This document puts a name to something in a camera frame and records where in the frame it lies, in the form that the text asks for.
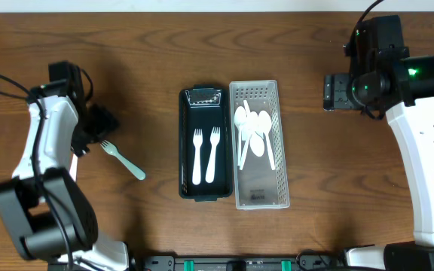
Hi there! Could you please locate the mint green plastic fork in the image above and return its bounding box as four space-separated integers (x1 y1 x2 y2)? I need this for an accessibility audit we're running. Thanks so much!
100 140 146 181

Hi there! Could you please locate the white plastic spoon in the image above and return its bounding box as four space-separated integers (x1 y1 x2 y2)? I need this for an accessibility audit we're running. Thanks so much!
258 111 275 170
240 111 258 170
243 100 264 157
234 106 246 166

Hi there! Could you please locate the white plastic fork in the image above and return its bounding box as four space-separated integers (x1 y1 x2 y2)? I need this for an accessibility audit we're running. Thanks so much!
192 129 203 185
205 126 220 184

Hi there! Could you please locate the black plastic basket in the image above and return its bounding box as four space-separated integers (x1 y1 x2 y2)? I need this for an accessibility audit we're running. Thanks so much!
179 85 233 202

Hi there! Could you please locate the clear plastic basket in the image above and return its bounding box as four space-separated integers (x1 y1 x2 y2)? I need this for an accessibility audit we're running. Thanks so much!
229 80 290 210

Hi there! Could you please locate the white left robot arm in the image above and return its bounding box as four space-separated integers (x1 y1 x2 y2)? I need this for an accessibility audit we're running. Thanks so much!
0 61 130 270

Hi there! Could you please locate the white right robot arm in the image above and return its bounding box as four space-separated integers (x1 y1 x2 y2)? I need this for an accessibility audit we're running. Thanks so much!
323 15 434 270

